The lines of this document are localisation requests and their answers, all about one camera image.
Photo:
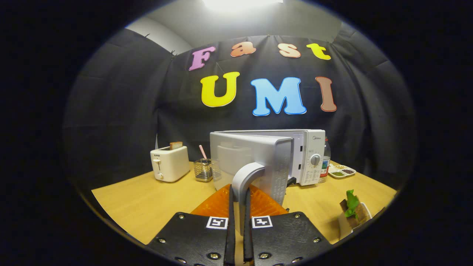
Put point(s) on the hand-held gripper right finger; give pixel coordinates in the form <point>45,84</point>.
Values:
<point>247,229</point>

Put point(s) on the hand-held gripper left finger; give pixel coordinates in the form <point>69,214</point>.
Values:
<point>232,229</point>

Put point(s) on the white microwave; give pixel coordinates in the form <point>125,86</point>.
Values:
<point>258,155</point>

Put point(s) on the brown sandwich with lettuce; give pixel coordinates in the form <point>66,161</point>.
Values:
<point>351,207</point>

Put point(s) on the pink straw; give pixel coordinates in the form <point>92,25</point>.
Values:
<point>203,151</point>

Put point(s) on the white toaster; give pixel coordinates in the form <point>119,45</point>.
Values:
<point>170,164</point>

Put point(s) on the white plate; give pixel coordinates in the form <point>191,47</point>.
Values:
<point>345,229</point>

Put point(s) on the toast slice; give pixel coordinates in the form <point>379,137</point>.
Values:
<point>176,145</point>

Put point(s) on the clear water bottle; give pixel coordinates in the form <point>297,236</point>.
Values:
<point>325,162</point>

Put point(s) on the white divided dish with beans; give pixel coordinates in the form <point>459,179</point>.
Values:
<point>342,171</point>

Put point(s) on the black backdrop cloth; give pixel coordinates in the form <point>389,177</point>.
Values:
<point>122,111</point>

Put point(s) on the large ceiling light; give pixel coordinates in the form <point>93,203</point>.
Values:
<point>242,3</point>

